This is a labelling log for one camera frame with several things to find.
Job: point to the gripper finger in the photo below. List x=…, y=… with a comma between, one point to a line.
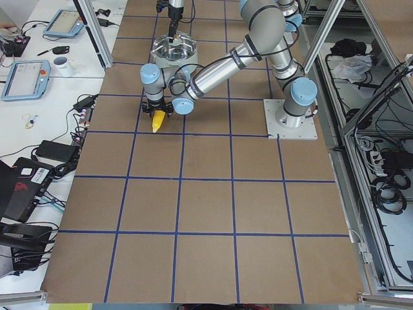
x=148, y=110
x=169, y=110
x=172, y=32

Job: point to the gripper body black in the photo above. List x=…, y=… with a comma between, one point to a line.
x=174, y=15
x=157, y=106

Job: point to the yellow corn cob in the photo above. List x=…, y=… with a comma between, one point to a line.
x=157, y=120

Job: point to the glass pot lid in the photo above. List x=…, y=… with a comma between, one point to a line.
x=183, y=47

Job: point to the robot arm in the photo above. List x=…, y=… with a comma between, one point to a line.
x=176, y=88
x=177, y=3

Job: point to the white electric pot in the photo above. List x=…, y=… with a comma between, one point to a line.
x=190, y=62

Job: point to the white mug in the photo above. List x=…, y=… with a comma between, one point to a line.
x=66, y=67

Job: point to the black power brick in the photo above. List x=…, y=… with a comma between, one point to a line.
x=57, y=151

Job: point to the far teach pendant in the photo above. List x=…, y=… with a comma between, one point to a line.
x=65, y=24

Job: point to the teach pendant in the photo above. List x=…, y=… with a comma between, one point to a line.
x=27, y=80
x=65, y=24

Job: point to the brown grid table mat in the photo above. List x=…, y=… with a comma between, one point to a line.
x=207, y=210

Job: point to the near teach pendant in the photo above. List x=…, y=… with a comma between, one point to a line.
x=27, y=80

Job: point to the black laptop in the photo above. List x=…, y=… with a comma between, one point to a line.
x=29, y=180

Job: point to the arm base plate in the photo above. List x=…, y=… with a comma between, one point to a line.
x=281, y=125

